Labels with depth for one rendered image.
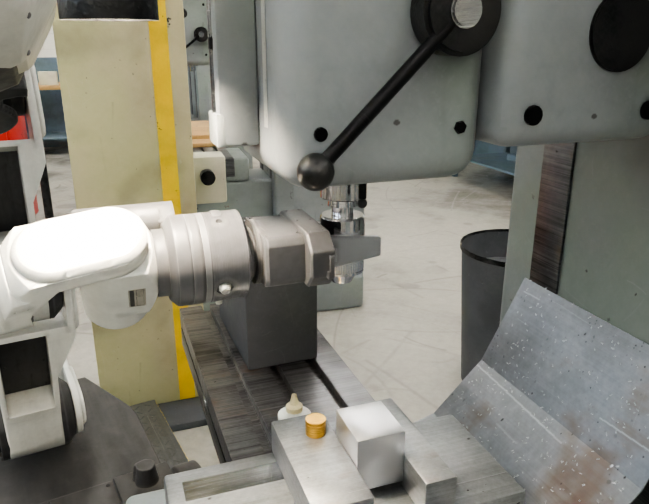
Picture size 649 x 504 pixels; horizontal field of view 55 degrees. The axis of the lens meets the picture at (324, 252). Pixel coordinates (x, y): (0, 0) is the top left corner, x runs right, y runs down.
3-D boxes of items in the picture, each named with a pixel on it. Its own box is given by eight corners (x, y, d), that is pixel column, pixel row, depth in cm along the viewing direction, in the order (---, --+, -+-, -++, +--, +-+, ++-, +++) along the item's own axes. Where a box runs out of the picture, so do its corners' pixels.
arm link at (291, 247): (336, 217, 58) (206, 230, 54) (336, 312, 61) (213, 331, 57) (295, 188, 69) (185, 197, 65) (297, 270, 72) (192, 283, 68)
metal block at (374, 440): (356, 492, 63) (357, 441, 61) (335, 456, 68) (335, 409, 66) (403, 481, 64) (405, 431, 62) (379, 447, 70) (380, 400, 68)
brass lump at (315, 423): (309, 440, 66) (308, 426, 65) (302, 429, 68) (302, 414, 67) (328, 436, 66) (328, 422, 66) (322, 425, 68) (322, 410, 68)
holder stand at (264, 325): (247, 371, 101) (242, 254, 95) (219, 317, 121) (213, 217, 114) (317, 358, 105) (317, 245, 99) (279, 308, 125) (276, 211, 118)
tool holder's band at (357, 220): (342, 214, 68) (342, 205, 68) (374, 223, 65) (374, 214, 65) (310, 222, 65) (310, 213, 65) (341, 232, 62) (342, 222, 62)
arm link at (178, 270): (211, 270, 55) (73, 287, 52) (205, 327, 64) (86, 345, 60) (190, 173, 61) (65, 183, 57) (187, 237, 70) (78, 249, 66)
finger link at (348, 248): (377, 258, 65) (321, 266, 63) (378, 229, 64) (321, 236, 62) (384, 263, 64) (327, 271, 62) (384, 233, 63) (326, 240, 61)
